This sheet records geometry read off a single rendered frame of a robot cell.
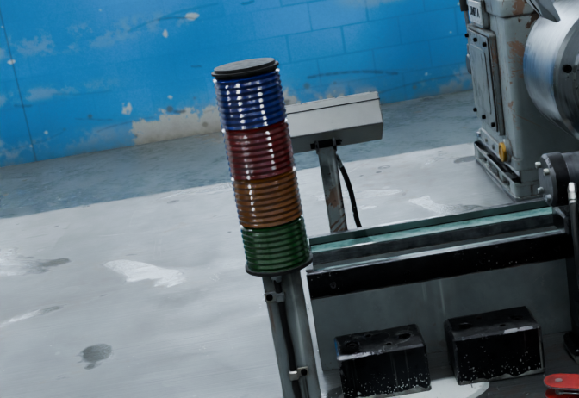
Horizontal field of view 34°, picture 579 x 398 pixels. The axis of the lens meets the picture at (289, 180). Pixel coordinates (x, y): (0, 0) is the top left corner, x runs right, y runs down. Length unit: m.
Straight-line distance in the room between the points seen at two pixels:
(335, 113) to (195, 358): 0.39
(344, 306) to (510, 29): 0.66
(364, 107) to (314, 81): 5.38
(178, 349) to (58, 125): 5.66
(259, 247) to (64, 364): 0.57
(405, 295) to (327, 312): 0.10
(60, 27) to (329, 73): 1.90
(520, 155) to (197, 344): 0.67
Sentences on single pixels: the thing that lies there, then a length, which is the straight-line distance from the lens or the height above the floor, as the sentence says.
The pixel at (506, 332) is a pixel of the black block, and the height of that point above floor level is 0.86.
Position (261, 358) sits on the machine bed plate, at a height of 0.80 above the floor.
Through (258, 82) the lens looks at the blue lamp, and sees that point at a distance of 0.81.
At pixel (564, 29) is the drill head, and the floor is 1.12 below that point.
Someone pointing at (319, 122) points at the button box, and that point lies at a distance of 1.33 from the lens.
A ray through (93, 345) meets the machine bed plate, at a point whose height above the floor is 0.80.
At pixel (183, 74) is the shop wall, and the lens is 6.73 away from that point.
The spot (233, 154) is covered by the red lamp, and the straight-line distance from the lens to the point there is 0.83.
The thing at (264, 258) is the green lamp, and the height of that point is 1.05.
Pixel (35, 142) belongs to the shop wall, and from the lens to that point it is 6.99.
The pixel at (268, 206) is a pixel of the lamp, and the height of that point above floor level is 1.09.
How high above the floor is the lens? 1.33
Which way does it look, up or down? 15 degrees down
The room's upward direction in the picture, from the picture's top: 10 degrees counter-clockwise
